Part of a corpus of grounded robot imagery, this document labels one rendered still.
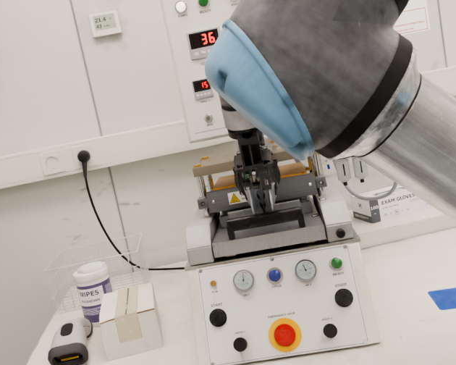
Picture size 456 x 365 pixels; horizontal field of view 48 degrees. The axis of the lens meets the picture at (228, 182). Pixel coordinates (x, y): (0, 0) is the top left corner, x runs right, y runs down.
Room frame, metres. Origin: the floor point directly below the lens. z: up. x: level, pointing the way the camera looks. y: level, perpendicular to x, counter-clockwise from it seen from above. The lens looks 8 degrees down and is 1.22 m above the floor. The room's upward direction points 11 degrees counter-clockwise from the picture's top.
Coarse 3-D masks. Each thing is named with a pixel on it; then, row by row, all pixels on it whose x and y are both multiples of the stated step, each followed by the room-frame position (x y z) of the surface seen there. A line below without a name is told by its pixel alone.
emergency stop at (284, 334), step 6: (282, 324) 0.91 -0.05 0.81; (288, 324) 0.91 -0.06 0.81; (276, 330) 0.90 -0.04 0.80; (282, 330) 0.90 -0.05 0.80; (288, 330) 0.90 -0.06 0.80; (294, 330) 0.90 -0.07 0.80; (276, 336) 0.90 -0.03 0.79; (282, 336) 0.90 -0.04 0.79; (288, 336) 0.90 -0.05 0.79; (294, 336) 0.90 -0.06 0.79; (276, 342) 0.90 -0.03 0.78; (282, 342) 0.89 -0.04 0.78; (288, 342) 0.89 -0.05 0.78
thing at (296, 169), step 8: (280, 168) 1.20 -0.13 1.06; (288, 168) 1.17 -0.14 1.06; (296, 168) 1.15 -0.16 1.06; (304, 168) 1.12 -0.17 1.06; (224, 176) 1.25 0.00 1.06; (232, 176) 1.22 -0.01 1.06; (288, 176) 1.08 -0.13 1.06; (216, 184) 1.14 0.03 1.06; (224, 184) 1.12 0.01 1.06; (232, 184) 1.10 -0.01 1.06
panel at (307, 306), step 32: (288, 256) 0.96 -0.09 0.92; (320, 256) 0.95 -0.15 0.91; (224, 288) 0.96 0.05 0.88; (256, 288) 0.95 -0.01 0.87; (288, 288) 0.94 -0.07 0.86; (320, 288) 0.93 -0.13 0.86; (352, 288) 0.92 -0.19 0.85; (224, 320) 0.93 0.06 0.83; (256, 320) 0.92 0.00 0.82; (288, 320) 0.91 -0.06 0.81; (320, 320) 0.91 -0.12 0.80; (352, 320) 0.90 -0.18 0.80; (224, 352) 0.91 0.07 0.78; (256, 352) 0.90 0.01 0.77; (288, 352) 0.89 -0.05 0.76
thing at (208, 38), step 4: (208, 32) 1.29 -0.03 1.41; (212, 32) 1.29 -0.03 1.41; (192, 36) 1.30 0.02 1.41; (196, 36) 1.30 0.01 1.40; (200, 36) 1.30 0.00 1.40; (204, 36) 1.29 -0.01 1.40; (208, 36) 1.29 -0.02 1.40; (212, 36) 1.29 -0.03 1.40; (196, 40) 1.30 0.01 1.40; (200, 40) 1.30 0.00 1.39; (204, 40) 1.29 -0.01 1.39; (208, 40) 1.29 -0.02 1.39; (212, 40) 1.29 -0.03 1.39; (196, 44) 1.30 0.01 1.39; (200, 44) 1.30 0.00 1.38; (204, 44) 1.30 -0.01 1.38; (208, 44) 1.29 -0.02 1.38
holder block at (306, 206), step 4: (308, 196) 1.12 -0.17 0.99; (308, 200) 1.08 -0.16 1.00; (300, 204) 1.07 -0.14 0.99; (304, 204) 1.07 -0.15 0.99; (308, 204) 1.07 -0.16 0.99; (304, 208) 1.07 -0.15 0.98; (308, 208) 1.07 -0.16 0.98; (312, 208) 1.07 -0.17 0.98; (304, 212) 1.07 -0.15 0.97; (308, 212) 1.07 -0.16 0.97; (220, 216) 1.10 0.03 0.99; (224, 216) 1.09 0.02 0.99; (220, 220) 1.09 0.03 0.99; (224, 220) 1.09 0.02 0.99; (220, 224) 1.09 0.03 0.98; (224, 224) 1.09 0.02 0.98
